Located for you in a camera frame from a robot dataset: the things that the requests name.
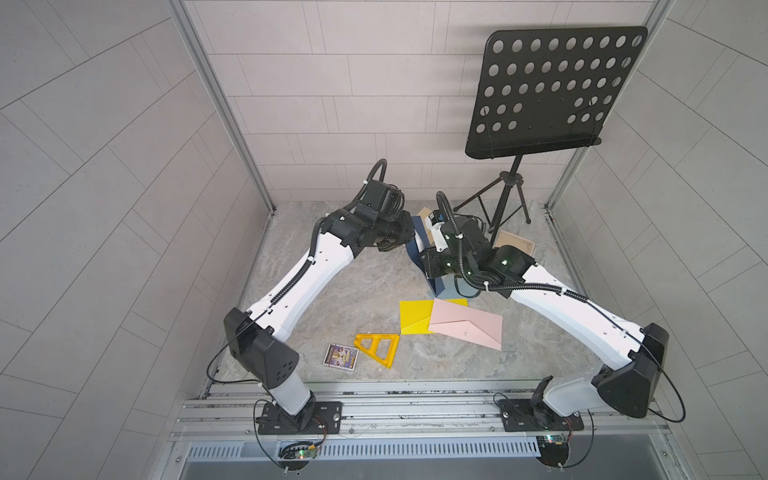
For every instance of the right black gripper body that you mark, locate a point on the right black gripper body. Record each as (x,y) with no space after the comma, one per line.
(450,260)

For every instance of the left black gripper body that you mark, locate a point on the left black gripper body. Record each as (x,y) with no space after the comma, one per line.
(389,233)

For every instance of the navy blue envelope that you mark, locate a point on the navy blue envelope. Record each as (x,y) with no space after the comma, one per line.
(445,287)

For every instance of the kraft tan envelope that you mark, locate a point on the kraft tan envelope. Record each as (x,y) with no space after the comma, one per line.
(424,214)

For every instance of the pink envelope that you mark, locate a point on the pink envelope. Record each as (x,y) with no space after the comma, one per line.
(466,324)

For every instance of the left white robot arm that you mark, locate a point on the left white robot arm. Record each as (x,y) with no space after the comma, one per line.
(256,337)

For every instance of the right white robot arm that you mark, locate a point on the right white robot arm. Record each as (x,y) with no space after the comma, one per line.
(630,357)

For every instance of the yellow envelope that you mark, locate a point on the yellow envelope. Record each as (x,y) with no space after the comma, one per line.
(419,317)

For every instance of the yellow triangle ruler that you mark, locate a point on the yellow triangle ruler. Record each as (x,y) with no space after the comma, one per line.
(380,347)

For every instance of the colourful picture card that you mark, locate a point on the colourful picture card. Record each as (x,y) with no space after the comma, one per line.
(341,357)

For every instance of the black perforated music stand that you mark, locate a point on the black perforated music stand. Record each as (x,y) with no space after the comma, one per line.
(545,90)

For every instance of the right circuit board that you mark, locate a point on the right circuit board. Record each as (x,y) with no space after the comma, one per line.
(554,450)

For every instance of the circuit board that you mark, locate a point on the circuit board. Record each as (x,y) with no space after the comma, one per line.
(554,450)
(302,450)

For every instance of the left circuit board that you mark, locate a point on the left circuit board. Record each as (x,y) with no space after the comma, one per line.
(302,450)

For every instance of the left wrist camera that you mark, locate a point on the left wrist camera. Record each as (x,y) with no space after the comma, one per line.
(380,201)

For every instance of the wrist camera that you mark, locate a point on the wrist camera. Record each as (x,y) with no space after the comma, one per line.
(441,233)
(380,201)

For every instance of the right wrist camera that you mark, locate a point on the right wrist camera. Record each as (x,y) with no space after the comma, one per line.
(441,233)

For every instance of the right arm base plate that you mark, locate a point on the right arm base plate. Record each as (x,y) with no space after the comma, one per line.
(528,414)

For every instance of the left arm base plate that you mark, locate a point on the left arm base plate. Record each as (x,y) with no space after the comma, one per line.
(315,418)

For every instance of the aluminium rail frame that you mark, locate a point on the aluminium rail frame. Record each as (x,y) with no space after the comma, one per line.
(373,409)

